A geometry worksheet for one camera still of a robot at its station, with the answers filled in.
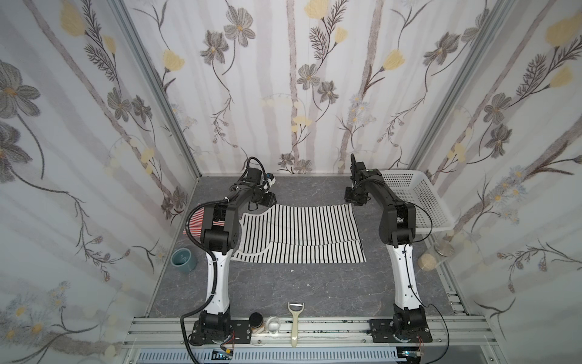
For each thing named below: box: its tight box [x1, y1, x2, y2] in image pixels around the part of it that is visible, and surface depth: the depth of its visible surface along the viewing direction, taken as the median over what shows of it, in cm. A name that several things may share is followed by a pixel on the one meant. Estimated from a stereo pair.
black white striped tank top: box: [231, 203, 367, 264], surface depth 100 cm
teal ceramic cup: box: [170, 247, 198, 273], surface depth 86 cm
